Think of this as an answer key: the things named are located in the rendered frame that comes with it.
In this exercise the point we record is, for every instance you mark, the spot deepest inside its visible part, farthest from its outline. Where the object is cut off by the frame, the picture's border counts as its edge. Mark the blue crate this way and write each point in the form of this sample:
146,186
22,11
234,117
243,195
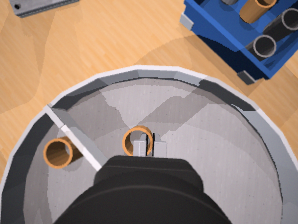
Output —
197,18

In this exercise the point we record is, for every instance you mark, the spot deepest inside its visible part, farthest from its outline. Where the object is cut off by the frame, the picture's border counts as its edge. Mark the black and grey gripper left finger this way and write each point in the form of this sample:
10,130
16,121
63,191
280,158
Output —
140,147

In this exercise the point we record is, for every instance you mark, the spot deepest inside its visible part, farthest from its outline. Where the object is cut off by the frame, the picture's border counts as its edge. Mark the bronze bushing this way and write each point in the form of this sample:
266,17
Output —
126,143
252,10
55,154

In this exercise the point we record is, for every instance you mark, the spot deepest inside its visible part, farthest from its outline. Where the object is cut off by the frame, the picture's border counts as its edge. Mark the grey metal sleeve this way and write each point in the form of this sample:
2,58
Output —
283,25
229,2
265,45

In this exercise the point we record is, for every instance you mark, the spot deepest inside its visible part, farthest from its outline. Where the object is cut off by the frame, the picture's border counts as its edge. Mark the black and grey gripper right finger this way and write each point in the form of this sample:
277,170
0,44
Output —
159,148

